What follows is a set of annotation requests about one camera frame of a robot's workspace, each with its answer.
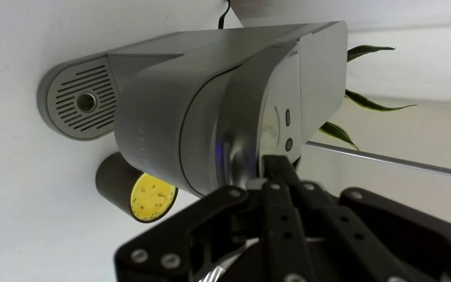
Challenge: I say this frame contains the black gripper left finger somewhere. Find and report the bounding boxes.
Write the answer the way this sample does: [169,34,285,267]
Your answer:
[113,153,285,282]

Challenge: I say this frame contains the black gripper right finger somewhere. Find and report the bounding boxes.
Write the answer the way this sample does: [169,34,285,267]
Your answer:
[280,153,451,282]

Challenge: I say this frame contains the grey coffee maker lid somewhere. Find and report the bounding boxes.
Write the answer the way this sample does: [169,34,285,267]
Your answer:
[177,39,307,197]

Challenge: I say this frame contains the grey coffee maker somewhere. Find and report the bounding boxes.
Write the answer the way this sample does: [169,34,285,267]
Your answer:
[36,20,349,199]

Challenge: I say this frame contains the dark candle jar yellow wax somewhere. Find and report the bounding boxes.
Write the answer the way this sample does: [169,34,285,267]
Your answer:
[94,150,180,224]

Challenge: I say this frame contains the snake plant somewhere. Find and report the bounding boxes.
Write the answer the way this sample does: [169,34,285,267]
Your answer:
[318,43,416,150]

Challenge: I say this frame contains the black power cord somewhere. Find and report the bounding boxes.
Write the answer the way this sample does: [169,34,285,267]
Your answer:
[216,0,233,31]

